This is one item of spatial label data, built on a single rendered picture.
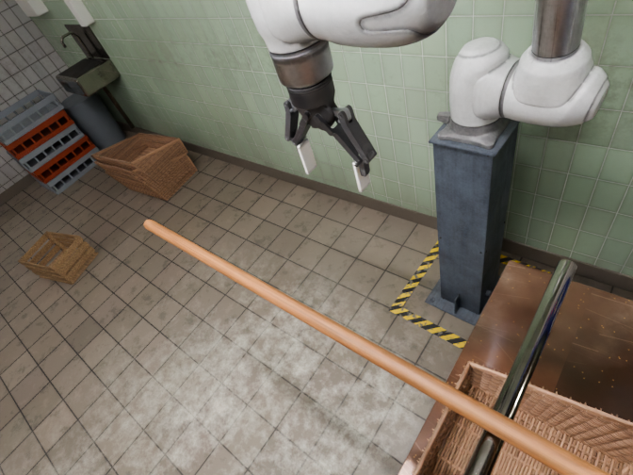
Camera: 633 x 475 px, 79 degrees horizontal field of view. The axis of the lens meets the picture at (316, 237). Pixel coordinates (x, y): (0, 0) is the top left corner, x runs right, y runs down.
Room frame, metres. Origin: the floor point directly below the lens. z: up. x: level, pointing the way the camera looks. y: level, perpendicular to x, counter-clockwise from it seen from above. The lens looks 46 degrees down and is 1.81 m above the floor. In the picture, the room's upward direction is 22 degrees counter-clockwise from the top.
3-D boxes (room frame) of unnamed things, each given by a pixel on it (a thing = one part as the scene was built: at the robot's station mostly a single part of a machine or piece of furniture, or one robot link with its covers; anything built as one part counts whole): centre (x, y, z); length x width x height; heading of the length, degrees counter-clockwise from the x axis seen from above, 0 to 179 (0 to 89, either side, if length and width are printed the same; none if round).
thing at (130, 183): (3.10, 1.11, 0.14); 0.56 x 0.49 x 0.28; 42
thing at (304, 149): (0.65, -0.05, 1.36); 0.03 x 0.01 x 0.07; 124
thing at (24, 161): (3.96, 2.11, 0.38); 0.60 x 0.40 x 0.15; 124
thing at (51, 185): (3.97, 2.10, 0.08); 0.60 x 0.40 x 0.15; 128
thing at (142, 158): (3.10, 1.10, 0.32); 0.56 x 0.49 x 0.28; 44
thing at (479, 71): (0.95, -0.62, 1.17); 0.18 x 0.16 x 0.22; 31
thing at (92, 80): (3.87, 1.33, 0.69); 0.46 x 0.36 x 0.94; 36
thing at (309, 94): (0.60, -0.08, 1.49); 0.08 x 0.07 x 0.09; 34
